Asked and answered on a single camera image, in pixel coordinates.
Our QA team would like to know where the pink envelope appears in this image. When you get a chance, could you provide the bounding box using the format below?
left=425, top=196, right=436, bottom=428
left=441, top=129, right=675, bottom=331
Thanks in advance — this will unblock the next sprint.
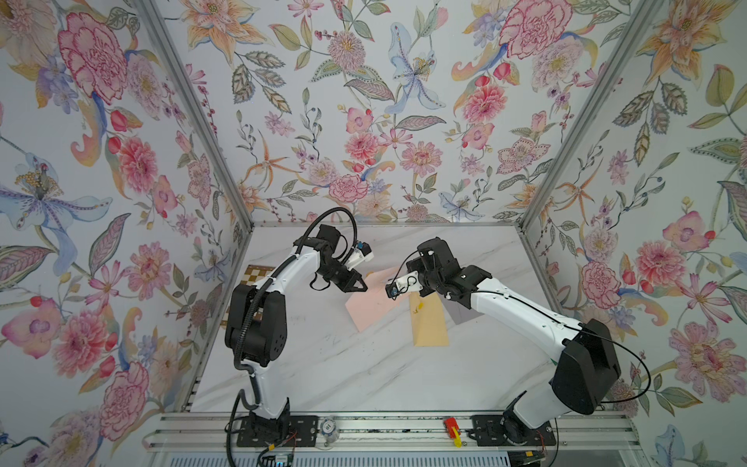
left=345, top=267, right=408, bottom=333

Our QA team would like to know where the yellow envelope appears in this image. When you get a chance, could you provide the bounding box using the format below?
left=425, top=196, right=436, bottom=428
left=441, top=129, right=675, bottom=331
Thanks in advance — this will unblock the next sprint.
left=409, top=293, right=449, bottom=348

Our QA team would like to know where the aluminium rail frame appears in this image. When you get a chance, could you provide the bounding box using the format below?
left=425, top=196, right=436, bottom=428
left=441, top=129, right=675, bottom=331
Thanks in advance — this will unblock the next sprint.
left=141, top=411, right=649, bottom=467

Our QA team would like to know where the small green circuit board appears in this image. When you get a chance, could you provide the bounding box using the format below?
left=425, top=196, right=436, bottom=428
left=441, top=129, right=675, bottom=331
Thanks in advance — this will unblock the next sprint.
left=258, top=453, right=294, bottom=467

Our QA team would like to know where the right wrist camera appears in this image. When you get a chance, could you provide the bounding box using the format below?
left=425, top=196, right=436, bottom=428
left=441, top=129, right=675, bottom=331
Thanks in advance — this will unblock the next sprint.
left=385, top=272, right=422, bottom=300

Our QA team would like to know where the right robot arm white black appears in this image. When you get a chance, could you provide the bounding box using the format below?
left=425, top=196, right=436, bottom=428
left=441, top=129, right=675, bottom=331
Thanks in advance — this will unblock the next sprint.
left=386, top=237, right=621, bottom=430

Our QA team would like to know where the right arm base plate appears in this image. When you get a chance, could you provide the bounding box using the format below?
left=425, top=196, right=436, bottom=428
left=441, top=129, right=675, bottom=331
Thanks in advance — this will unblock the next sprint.
left=470, top=414, right=558, bottom=448

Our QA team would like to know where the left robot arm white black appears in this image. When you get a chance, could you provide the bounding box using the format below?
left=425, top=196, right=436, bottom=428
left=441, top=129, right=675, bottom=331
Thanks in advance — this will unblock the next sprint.
left=225, top=225, right=374, bottom=421

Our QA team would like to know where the grey envelope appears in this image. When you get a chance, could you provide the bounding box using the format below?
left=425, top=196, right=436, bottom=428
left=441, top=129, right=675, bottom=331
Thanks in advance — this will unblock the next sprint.
left=444, top=301, right=482, bottom=325

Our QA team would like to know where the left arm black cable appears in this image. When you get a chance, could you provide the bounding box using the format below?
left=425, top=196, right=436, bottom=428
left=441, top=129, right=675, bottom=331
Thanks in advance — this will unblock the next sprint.
left=291, top=206, right=358, bottom=264

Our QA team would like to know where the red emergency stop button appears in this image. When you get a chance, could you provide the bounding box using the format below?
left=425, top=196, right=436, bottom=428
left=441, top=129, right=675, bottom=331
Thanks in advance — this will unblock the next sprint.
left=444, top=418, right=463, bottom=449

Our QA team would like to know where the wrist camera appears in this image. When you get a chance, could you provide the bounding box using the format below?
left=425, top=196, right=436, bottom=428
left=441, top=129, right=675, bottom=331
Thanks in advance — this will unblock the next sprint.
left=385, top=272, right=422, bottom=300
left=345, top=241, right=374, bottom=270

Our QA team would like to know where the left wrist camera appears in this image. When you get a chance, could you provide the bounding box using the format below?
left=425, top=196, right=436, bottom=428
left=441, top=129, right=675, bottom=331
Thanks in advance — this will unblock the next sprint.
left=345, top=241, right=374, bottom=270

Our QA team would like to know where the round silver knob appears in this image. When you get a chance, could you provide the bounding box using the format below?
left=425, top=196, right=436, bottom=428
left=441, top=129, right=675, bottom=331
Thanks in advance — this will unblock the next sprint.
left=319, top=418, right=340, bottom=445

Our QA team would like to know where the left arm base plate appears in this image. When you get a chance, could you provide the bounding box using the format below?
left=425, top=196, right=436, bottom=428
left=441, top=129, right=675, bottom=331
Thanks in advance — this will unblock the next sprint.
left=233, top=416, right=319, bottom=448

